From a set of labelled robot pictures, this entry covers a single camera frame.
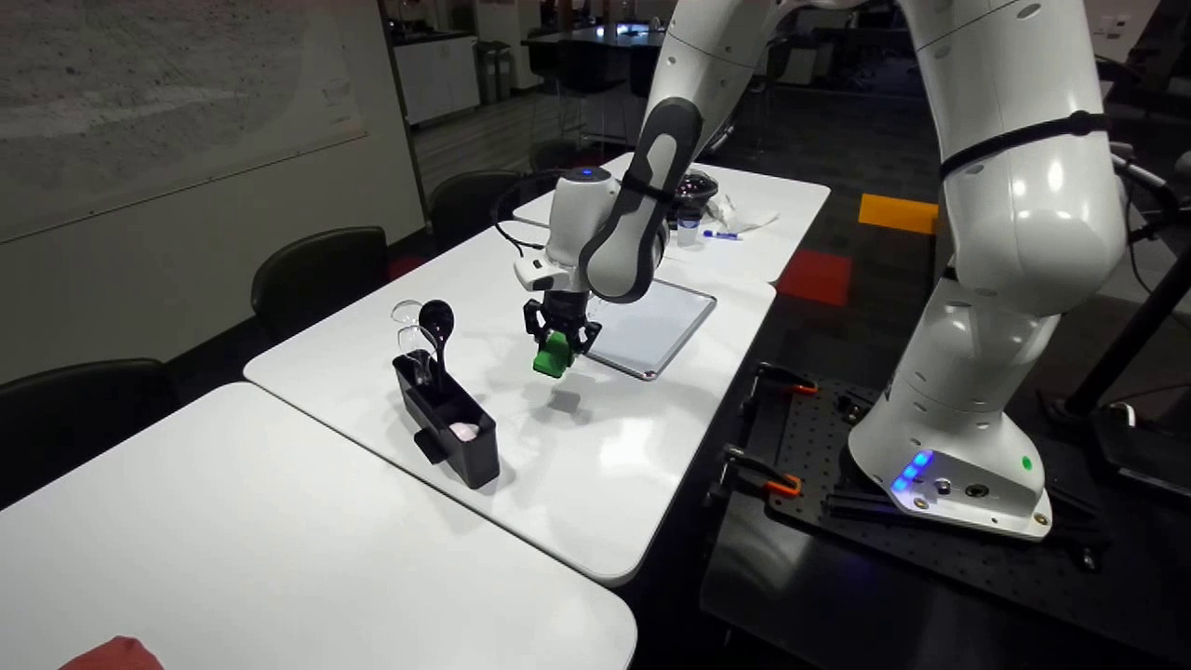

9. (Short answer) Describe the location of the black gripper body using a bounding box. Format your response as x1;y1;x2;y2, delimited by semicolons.
538;288;590;328

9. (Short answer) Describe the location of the green eraser block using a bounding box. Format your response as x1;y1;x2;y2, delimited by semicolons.
528;331;578;377

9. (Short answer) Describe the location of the small metal-framed whiteboard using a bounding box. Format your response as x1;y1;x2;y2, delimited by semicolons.
582;275;723;384

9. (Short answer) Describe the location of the black ladle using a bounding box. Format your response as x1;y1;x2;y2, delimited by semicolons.
418;299;456;368

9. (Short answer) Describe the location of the black office chair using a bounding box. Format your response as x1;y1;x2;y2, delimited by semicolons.
248;222;391;347
0;352;170;506
423;166;532;244

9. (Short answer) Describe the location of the clear glass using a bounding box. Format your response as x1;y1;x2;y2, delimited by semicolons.
386;294;433;350

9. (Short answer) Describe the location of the black rectangular holder box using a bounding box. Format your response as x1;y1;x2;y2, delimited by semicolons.
391;347;501;491

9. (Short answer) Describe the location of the orange black clamp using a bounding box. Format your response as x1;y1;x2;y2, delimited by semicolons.
739;362;825;433
717;444;809;506

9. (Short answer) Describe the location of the grey trash bin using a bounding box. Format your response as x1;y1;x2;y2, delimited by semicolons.
474;33;517;103

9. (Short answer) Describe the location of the white cabinet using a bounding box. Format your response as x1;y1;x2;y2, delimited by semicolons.
386;28;482;126

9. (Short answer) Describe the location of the dark glossy background table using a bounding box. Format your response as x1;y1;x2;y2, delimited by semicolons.
520;18;681;88

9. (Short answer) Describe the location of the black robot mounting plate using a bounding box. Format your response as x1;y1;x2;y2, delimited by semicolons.
699;368;1191;670

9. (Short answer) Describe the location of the red object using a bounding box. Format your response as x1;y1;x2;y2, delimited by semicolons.
61;631;166;670

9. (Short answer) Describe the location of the black stand pole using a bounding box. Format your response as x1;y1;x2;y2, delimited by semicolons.
1063;244;1191;498

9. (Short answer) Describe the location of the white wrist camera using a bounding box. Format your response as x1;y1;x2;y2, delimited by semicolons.
513;248;557;294

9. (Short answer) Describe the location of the large wall whiteboard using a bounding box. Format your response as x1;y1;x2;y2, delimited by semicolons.
0;0;367;244

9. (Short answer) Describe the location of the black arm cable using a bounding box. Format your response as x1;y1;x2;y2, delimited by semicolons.
935;106;1109;182

